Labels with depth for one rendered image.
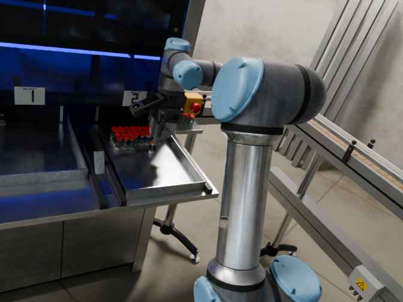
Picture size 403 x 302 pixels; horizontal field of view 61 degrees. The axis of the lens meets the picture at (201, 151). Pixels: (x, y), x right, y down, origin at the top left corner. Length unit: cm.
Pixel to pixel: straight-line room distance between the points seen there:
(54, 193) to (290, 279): 64
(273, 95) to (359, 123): 306
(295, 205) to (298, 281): 118
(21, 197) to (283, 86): 72
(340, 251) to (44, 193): 132
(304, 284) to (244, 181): 27
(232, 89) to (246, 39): 345
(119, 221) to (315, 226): 96
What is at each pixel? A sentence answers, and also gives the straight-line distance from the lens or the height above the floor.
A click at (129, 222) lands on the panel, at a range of 165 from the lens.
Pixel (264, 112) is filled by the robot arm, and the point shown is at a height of 133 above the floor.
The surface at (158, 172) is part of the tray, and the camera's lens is 114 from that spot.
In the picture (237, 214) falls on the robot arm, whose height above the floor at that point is 115.
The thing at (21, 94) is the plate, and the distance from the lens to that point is 120.
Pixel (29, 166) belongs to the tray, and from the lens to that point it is 111.
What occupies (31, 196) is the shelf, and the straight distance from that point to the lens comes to 101.
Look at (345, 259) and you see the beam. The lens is 178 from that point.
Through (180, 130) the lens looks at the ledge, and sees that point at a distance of 142.
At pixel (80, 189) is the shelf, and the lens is 103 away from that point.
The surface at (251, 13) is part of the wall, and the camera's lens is 400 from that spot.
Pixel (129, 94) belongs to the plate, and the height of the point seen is 104.
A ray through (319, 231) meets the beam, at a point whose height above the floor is 50.
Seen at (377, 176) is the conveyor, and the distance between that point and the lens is 157.
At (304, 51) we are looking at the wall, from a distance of 373.
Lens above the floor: 154
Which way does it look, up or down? 30 degrees down
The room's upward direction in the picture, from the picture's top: 16 degrees clockwise
